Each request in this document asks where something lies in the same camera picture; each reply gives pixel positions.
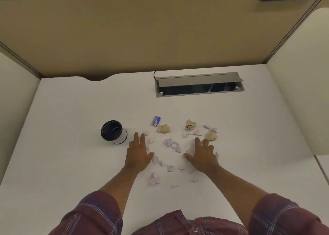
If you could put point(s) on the person's right hand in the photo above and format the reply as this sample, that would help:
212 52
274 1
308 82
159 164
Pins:
204 160

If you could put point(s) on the person's left hand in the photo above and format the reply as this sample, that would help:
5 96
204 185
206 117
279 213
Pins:
136 156

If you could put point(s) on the person's left thumb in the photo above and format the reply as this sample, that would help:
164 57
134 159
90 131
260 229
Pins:
150 155

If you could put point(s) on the person's right thumb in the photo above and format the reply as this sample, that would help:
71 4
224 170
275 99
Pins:
188 157

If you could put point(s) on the person's left middle finger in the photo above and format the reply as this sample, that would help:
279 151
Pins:
136 139

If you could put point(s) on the person's right middle finger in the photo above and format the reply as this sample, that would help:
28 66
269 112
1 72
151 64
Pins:
205 145

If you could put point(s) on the person's right little finger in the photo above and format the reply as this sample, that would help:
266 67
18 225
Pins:
216 155

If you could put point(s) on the person's right forearm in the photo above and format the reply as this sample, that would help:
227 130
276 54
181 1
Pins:
234 191

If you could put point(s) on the person's left forearm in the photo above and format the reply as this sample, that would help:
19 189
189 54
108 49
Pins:
120 183

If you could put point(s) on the beige crumpled paper ball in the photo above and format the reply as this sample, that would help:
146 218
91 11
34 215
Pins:
211 136
164 128
190 124

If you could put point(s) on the black and white cup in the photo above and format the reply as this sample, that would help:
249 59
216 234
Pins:
114 133

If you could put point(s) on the scattered white paper scraps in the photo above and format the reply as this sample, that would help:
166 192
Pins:
168 141

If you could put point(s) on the small blue packet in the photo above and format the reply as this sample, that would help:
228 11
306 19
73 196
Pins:
156 121

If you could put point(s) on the maroon plaid shirt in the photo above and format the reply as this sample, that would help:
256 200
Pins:
97 216

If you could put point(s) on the beige desk partition panel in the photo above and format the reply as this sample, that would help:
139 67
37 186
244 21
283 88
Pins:
144 29

